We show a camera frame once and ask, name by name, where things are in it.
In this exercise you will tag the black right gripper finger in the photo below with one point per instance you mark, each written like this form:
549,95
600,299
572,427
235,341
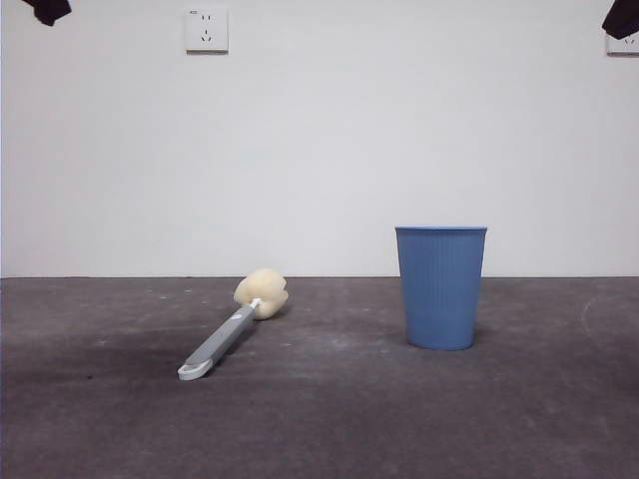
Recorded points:
624,20

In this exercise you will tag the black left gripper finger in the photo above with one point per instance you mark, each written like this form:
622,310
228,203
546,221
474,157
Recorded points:
50,10

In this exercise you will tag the blue ribbed plastic cup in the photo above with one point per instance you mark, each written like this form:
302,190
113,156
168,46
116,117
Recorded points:
442,289

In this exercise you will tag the white wall power socket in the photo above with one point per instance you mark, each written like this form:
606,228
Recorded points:
206,30
626,46

